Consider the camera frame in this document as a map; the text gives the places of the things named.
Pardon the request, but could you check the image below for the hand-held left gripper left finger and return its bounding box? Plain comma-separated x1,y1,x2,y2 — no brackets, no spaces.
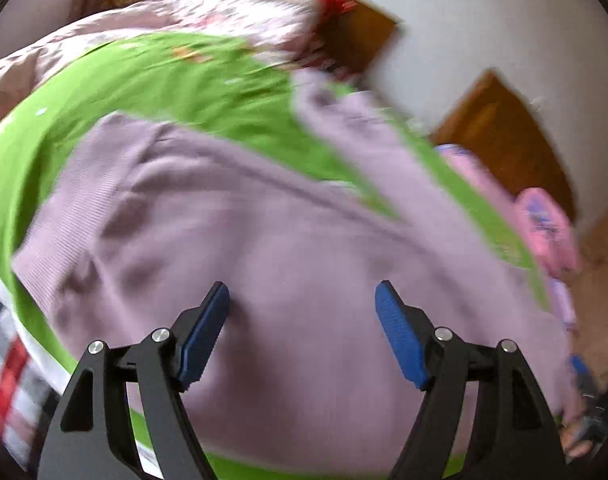
36,281,231,480

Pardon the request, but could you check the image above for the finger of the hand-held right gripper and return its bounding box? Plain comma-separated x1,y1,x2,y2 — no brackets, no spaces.
569,354,597,401

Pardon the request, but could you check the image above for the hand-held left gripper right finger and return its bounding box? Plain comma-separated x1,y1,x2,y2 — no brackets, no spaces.
374,280,570,480

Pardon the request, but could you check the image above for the person's right hand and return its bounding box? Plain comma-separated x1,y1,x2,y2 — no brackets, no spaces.
559,420,592,458

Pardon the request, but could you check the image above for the pink printed pillow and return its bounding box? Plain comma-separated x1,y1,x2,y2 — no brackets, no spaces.
514,187,580,276

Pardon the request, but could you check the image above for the pink blanket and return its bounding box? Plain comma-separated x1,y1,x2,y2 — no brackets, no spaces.
434,142,580,331

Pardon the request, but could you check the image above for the red plaid bed sheet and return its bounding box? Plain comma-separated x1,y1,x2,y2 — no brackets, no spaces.
0,255,60,466

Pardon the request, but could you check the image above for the wooden headboard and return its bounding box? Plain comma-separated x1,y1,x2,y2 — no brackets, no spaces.
176,0,402,73
429,70,577,221

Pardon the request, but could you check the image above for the green cartoon print bed sheet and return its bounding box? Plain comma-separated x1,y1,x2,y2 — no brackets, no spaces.
0,32,555,480

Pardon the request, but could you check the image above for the pink floral quilt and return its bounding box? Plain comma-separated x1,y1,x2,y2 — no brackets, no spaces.
0,0,330,131

